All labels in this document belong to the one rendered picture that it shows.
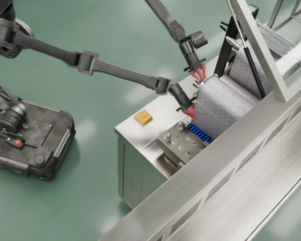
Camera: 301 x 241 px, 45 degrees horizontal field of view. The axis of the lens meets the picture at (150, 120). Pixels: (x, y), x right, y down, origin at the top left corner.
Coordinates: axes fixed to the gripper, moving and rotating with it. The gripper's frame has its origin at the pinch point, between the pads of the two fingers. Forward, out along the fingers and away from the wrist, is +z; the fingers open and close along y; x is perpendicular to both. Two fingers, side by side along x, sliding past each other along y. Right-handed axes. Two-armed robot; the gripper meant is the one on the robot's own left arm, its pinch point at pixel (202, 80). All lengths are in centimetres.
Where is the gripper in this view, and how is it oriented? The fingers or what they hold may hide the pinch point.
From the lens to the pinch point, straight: 173.4
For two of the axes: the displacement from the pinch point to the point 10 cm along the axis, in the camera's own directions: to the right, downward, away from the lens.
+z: 4.7, 8.7, 1.4
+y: -7.4, 4.7, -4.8
